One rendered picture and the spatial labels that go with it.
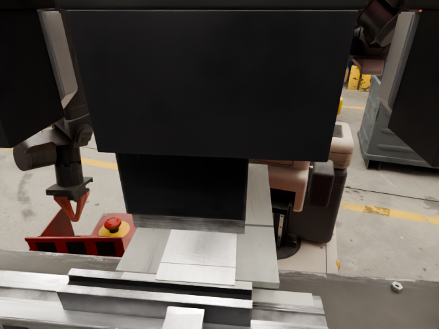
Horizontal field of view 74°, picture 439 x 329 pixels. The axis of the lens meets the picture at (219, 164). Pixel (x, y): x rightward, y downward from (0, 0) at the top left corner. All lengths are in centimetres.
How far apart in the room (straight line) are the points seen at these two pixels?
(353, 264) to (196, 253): 155
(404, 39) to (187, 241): 29
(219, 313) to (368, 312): 25
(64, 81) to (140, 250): 21
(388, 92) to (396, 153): 257
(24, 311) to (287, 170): 75
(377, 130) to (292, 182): 185
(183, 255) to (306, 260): 107
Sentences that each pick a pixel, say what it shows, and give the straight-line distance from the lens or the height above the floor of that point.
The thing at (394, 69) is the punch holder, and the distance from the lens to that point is 25.
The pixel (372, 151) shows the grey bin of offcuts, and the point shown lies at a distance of 278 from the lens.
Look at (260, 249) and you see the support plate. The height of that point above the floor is 100.
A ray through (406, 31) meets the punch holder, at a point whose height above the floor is 124.
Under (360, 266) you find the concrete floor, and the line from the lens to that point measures 186.
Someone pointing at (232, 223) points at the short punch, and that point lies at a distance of 26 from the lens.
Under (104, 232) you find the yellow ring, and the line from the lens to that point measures 76.
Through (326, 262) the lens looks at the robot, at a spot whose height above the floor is 28.
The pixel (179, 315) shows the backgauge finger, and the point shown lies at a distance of 30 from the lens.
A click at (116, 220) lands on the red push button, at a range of 74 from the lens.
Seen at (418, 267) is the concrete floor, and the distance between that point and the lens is 201.
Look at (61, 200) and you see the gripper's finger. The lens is 77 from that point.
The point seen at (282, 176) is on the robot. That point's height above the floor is 79.
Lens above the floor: 126
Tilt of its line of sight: 29 degrees down
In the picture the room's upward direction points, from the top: straight up
